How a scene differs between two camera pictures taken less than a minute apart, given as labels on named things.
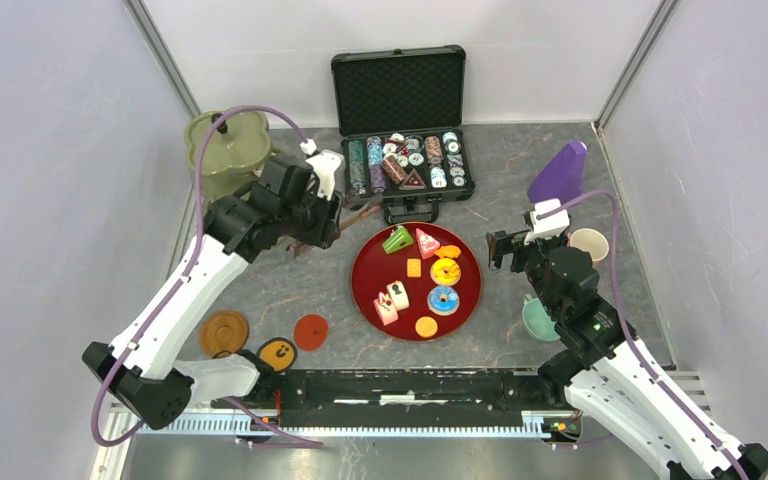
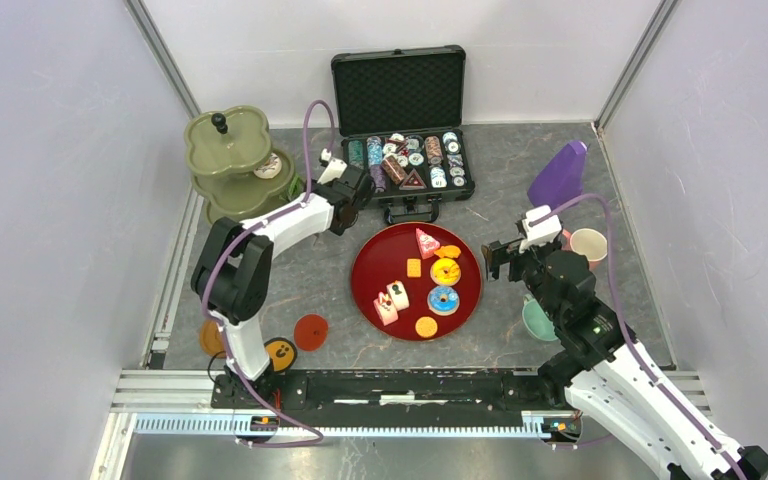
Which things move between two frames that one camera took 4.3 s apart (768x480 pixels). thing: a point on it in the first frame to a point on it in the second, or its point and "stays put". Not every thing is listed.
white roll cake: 398,294 stays put
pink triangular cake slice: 427,245 stays put
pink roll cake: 385,309 stays put
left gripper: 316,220 to 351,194
